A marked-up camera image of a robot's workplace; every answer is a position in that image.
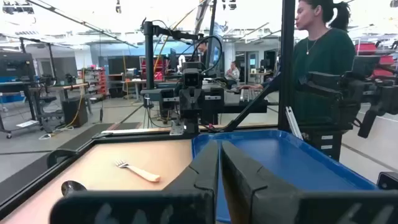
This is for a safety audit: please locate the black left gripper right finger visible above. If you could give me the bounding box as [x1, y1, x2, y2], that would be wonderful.
[220, 140, 398, 224]

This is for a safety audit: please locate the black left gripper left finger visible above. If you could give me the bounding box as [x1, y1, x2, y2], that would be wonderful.
[49, 139, 220, 224]

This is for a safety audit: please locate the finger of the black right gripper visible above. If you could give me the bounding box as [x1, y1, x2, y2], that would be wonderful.
[192, 88, 205, 121]
[179, 88, 193, 121]

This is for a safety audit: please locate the blue plastic tray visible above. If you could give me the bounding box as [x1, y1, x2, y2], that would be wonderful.
[191, 129, 379, 223]

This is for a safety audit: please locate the fork with orange handle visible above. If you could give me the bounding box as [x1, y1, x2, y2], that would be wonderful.
[114, 159, 161, 183]

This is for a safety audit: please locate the spoon with teal handle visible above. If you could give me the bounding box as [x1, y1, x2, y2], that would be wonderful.
[60, 180, 88, 197]

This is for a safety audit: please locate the person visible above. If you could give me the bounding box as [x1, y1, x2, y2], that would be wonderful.
[197, 42, 209, 68]
[239, 0, 357, 125]
[225, 61, 241, 82]

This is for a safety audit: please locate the black computer keyboard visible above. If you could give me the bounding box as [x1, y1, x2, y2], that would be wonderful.
[238, 88, 264, 103]

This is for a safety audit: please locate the small black tripod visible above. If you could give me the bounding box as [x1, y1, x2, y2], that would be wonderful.
[142, 95, 155, 130]

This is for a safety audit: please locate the silver metal strip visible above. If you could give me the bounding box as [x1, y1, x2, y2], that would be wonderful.
[285, 106, 304, 141]

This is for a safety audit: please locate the red shelf unit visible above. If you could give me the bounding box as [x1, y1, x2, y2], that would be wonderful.
[88, 64, 109, 96]

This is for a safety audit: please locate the black box on floor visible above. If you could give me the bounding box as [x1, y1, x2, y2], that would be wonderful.
[61, 96, 88, 128]

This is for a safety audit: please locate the black equipment stand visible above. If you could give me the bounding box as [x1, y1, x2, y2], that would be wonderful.
[295, 54, 398, 162]

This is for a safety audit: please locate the workbench on wheels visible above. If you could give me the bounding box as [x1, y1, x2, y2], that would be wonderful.
[0, 81, 91, 139]

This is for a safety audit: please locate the red storage bin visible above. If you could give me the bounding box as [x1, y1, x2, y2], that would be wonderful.
[354, 42, 377, 56]

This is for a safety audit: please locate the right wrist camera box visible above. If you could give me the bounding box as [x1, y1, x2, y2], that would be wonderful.
[182, 62, 203, 90]

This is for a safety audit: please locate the black camera post with boom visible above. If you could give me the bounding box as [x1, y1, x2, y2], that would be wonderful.
[141, 20, 206, 91]

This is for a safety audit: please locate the black aluminium table frame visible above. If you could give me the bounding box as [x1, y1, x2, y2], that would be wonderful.
[0, 0, 304, 220]

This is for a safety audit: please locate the yellow cable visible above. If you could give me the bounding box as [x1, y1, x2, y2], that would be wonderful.
[52, 67, 86, 131]

